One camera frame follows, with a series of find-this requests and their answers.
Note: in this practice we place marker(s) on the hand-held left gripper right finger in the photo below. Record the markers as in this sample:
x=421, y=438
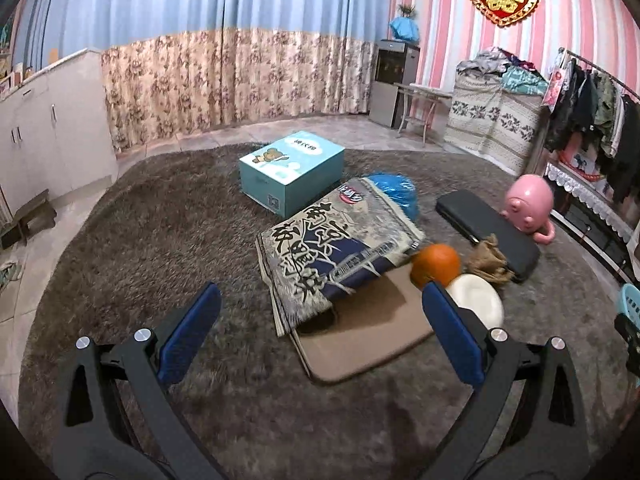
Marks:
x=452, y=332

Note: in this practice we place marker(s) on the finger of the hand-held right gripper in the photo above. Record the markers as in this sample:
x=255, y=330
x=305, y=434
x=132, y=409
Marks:
x=629, y=332

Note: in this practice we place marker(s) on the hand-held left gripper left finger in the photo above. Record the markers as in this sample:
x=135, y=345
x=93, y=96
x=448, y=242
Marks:
x=192, y=330

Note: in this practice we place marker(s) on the light blue plastic basket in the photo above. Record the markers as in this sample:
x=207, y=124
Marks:
x=628, y=300

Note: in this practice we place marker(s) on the orange fruit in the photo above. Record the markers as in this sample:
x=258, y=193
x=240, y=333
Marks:
x=435, y=265

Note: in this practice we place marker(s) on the brown paper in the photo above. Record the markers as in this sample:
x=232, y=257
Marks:
x=490, y=260

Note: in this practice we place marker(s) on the blue plastic bag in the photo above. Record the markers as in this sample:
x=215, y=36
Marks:
x=395, y=195

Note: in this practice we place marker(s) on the patterned paper bag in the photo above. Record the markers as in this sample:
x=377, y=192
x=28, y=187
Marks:
x=325, y=250

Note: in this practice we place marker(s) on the brown shaggy blanket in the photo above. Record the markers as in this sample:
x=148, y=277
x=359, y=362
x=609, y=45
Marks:
x=200, y=240

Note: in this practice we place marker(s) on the black zip case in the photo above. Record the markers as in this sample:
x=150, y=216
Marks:
x=495, y=230

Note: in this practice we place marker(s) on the low shelf with lace cloth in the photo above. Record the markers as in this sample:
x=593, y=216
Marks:
x=595, y=200

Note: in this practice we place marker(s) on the pink mug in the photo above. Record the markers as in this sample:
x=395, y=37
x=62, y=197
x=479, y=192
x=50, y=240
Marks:
x=527, y=202

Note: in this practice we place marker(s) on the teal cardboard box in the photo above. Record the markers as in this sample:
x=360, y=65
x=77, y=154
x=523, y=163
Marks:
x=285, y=175

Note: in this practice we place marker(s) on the red-edged picture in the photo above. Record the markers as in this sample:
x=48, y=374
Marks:
x=580, y=157

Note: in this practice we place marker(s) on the slipper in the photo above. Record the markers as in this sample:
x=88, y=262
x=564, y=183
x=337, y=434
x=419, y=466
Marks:
x=10, y=274

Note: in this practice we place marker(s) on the small wooden stool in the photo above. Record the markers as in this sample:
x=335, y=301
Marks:
x=30, y=215

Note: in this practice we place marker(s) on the floral cloth covered chest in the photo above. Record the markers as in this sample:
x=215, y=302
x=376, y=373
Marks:
x=490, y=120

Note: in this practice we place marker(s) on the row of hanging clothes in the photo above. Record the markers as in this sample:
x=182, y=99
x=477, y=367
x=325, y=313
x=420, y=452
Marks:
x=600, y=110

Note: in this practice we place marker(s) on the small round metal table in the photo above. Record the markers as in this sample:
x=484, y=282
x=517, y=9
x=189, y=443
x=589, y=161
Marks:
x=425, y=91

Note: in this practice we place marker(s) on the white cabinet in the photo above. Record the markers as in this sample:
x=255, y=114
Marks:
x=60, y=125

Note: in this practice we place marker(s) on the grey water dispenser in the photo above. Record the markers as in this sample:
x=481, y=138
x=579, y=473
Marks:
x=395, y=85

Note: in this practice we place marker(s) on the pink hanging bag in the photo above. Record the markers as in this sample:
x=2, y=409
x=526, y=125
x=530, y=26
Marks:
x=555, y=85

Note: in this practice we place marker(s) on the metal clothes rack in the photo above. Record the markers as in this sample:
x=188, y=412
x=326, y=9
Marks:
x=600, y=71

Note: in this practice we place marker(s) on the pile of clothes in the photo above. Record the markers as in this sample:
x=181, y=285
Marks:
x=495, y=67

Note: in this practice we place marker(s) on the blue and floral curtain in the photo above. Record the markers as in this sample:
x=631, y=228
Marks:
x=200, y=60

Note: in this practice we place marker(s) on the blue cloth covered bottle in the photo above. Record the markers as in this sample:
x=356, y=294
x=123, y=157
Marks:
x=405, y=30

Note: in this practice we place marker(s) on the small potted plant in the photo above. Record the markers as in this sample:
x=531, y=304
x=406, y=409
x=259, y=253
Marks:
x=406, y=10

